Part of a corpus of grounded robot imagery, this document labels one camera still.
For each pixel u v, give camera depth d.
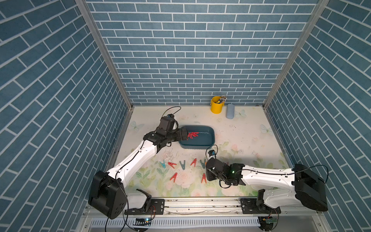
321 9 0.72
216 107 1.12
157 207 0.73
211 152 0.75
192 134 1.02
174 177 0.84
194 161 0.89
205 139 0.99
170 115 0.74
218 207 0.75
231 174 0.59
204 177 0.83
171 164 0.89
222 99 1.03
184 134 0.73
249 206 0.74
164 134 0.61
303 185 0.42
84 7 0.70
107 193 0.39
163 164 0.89
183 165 0.89
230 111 1.16
